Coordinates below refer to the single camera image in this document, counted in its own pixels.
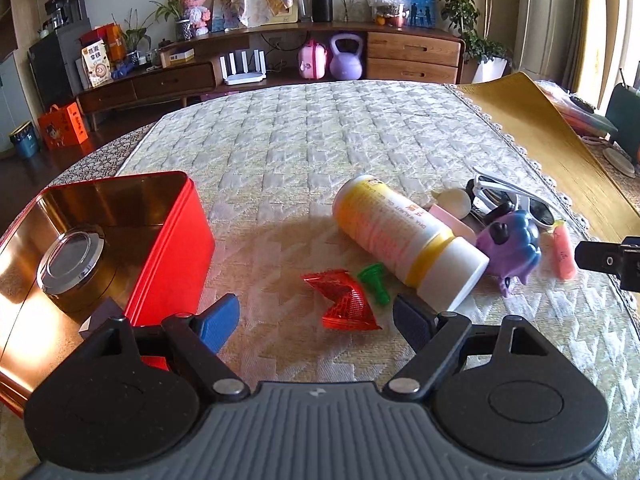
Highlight red metal tin box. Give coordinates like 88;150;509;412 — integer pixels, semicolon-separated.
0;171;216;418

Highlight cream gold ball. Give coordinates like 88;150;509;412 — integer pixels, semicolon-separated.
434;187;472;219

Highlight small green plastic piece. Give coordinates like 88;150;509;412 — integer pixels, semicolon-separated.
357;263;392;306

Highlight red orange paper bag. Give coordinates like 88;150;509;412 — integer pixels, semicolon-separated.
80;23;128;61

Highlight pink plush doll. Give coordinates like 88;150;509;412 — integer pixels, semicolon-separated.
182;0;211;36

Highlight plant in striped vase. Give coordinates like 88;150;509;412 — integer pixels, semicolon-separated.
150;0;193;41

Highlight blue picture box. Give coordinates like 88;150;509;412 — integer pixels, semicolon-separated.
402;0;437;28

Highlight small dark box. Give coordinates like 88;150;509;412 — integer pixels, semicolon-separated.
79;297;126;341

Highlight black mini fridge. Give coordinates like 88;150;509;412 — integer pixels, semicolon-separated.
27;19;93;111

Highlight wooden media cabinet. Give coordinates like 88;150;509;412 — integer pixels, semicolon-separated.
75;22;466;133

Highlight pink orange tube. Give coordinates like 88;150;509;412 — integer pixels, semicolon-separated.
550;221;578;281

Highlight tall potted plant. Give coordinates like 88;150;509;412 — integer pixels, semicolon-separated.
430;0;513;83

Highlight quilted yellow white blanket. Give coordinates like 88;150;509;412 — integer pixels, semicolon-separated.
50;80;640;480

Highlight purple kettlebell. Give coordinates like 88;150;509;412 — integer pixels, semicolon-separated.
328;33;369;81

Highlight yellow woven mat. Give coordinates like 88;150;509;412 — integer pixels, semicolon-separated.
452;71;640;241

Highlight beige curtain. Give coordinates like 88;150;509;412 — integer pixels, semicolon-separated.
515;0;640;106

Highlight red foil wrapper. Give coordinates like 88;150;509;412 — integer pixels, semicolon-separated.
301;269;383;332

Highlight black coffee machine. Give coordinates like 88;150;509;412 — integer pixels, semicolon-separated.
42;0;86;31

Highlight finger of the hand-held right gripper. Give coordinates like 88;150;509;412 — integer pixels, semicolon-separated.
575;235;640;292

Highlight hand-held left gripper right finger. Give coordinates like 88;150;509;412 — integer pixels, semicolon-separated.
382;295;553;403

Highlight orange gift bag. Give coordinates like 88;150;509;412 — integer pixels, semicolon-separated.
37;102;90;150

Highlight grey patterned cloth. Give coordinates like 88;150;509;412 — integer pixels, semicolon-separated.
50;122;161;186

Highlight dark teal chair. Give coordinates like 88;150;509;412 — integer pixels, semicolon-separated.
605;82;640;161

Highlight white and yellow bottle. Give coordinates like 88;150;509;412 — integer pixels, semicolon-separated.
333;174;491;313

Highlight small potted plant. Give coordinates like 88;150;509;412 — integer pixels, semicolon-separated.
120;10;151;66

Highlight plastic bag of fruit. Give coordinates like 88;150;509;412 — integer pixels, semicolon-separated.
367;0;406;28

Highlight white sunglasses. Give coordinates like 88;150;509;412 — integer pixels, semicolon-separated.
470;165;568;226

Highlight purple toy figure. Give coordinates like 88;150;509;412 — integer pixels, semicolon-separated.
475;210;543;297

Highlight blue trash bin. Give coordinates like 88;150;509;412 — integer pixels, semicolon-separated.
8;121;40;158

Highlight stack of plastic folders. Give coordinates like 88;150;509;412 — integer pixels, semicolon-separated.
537;80;618;138

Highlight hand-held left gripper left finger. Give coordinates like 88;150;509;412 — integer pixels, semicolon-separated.
80;294;251;403

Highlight white orange snack box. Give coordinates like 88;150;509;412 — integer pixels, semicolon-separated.
81;40;112;88

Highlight round silver lidded tin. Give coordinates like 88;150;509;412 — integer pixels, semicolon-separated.
37;227;108;311

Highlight pink toy suitcase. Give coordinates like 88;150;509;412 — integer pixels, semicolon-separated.
298;40;329;80

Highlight flat white box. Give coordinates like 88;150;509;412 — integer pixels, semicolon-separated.
160;47;196;68

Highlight white router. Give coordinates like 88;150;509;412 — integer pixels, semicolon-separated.
220;50;267;86

